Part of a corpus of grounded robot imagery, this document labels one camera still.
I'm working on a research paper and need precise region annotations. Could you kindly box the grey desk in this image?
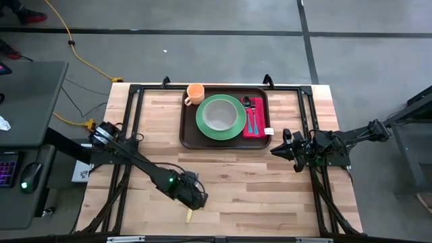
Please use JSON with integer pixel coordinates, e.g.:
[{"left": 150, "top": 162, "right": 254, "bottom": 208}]
[{"left": 0, "top": 60, "right": 69, "bottom": 231}]

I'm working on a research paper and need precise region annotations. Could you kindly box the black computer mouse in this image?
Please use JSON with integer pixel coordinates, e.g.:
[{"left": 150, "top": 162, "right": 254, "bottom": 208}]
[{"left": 19, "top": 162, "right": 43, "bottom": 194}]

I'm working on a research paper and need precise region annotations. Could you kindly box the red cloth napkin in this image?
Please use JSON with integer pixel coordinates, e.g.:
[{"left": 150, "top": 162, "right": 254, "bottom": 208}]
[{"left": 240, "top": 97, "right": 275, "bottom": 140}]

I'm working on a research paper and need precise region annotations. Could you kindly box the backlit keyboard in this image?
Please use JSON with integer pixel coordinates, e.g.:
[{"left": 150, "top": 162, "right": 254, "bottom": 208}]
[{"left": 0, "top": 151, "right": 20, "bottom": 189}]

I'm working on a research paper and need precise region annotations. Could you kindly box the black aluminium table frame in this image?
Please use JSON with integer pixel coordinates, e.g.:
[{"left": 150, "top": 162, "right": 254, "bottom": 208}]
[{"left": 76, "top": 82, "right": 364, "bottom": 237}]

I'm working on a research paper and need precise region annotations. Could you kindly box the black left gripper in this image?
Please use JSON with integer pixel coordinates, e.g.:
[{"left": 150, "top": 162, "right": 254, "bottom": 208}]
[{"left": 170, "top": 171, "right": 209, "bottom": 211}]

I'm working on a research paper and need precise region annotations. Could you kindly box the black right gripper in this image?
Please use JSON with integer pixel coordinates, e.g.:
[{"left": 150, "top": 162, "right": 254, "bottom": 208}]
[{"left": 269, "top": 128, "right": 318, "bottom": 173}]

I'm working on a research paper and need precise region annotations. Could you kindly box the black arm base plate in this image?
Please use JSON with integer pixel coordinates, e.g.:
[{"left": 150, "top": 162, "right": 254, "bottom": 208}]
[
  {"left": 302, "top": 140, "right": 352, "bottom": 167},
  {"left": 90, "top": 138, "right": 139, "bottom": 166}
]

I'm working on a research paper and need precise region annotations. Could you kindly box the thin black floor cable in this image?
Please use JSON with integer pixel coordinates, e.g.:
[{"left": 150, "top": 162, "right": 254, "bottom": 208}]
[
  {"left": 60, "top": 86, "right": 109, "bottom": 119},
  {"left": 60, "top": 77, "right": 109, "bottom": 97}
]

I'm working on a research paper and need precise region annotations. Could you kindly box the spoon with blue handle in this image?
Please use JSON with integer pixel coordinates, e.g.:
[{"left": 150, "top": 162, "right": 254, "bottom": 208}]
[{"left": 242, "top": 96, "right": 254, "bottom": 134}]

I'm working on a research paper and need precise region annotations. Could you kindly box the grey metal table stand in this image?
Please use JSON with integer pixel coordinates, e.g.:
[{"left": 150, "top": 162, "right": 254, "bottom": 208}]
[{"left": 372, "top": 85, "right": 432, "bottom": 197}]

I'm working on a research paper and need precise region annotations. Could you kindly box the white printed box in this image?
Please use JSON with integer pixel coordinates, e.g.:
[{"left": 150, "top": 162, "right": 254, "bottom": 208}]
[{"left": 71, "top": 159, "right": 92, "bottom": 184}]

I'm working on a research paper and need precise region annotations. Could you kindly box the brown plastic tray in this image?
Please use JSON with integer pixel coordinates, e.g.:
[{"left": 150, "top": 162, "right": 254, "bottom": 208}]
[{"left": 179, "top": 86, "right": 272, "bottom": 151}]

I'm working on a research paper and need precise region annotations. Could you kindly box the silver metal bracket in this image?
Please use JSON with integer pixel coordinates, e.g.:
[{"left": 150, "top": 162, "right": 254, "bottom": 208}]
[
  {"left": 107, "top": 236, "right": 146, "bottom": 243},
  {"left": 295, "top": 237, "right": 334, "bottom": 243}
]

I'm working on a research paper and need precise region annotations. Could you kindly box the yellow extension cable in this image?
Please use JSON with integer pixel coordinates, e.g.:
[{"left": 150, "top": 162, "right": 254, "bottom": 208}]
[
  {"left": 52, "top": 112, "right": 98, "bottom": 132},
  {"left": 43, "top": 0, "right": 124, "bottom": 84}
]

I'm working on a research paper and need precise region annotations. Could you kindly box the beige bowl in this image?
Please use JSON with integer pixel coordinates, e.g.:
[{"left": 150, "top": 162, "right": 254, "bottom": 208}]
[{"left": 202, "top": 99, "right": 239, "bottom": 132}]

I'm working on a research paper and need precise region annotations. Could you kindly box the orange mug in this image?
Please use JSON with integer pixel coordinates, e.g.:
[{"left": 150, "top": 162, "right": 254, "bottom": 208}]
[{"left": 184, "top": 82, "right": 206, "bottom": 107}]

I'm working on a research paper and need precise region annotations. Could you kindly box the fork with blue handle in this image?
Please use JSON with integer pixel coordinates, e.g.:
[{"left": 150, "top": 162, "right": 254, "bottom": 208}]
[{"left": 250, "top": 103, "right": 260, "bottom": 136}]

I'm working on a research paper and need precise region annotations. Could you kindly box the person's shoe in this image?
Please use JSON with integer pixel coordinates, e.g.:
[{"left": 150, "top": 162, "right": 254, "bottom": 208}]
[
  {"left": 13, "top": 5, "right": 48, "bottom": 24},
  {"left": 0, "top": 39, "right": 22, "bottom": 61}
]

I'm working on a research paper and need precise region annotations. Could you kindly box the green plate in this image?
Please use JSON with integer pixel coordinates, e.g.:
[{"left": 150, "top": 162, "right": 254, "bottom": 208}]
[{"left": 195, "top": 94, "right": 248, "bottom": 142}]

